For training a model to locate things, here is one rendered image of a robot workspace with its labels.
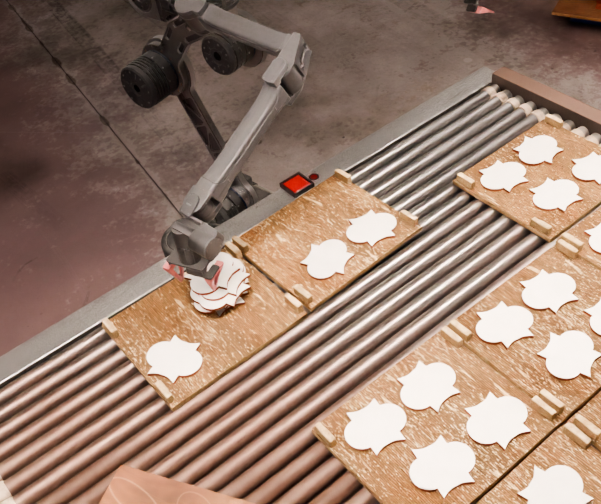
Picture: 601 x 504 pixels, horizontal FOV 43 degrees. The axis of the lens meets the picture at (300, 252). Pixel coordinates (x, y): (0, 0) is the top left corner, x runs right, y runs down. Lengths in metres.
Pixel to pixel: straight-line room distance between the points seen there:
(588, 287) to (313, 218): 0.76
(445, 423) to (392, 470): 0.16
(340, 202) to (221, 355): 0.61
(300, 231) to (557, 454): 0.91
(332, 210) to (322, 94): 2.22
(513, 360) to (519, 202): 0.55
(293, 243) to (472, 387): 0.65
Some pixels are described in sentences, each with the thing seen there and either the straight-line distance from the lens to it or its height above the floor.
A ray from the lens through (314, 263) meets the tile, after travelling 2.02.
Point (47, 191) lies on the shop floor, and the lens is 4.15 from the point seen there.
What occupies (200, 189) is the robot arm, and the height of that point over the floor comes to 1.26.
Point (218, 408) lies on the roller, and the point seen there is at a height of 0.92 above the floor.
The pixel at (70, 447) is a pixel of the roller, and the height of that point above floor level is 0.92.
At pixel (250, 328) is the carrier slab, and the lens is 1.92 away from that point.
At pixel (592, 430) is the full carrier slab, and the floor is 0.96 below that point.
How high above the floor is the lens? 2.40
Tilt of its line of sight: 45 degrees down
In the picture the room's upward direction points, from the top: 9 degrees counter-clockwise
